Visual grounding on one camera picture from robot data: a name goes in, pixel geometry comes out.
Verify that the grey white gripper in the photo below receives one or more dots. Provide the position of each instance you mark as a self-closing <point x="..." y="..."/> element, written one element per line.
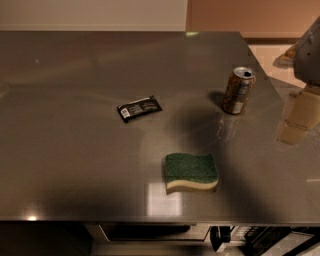
<point x="309" y="59"/>

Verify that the orange soda can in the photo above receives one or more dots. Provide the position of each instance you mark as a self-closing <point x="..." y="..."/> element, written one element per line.
<point x="239" y="87"/>

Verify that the black rxbar chocolate wrapper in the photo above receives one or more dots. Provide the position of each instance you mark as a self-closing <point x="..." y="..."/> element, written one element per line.
<point x="138" y="108"/>

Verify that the green and yellow sponge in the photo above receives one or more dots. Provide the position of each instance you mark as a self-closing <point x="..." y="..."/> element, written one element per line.
<point x="188" y="171"/>

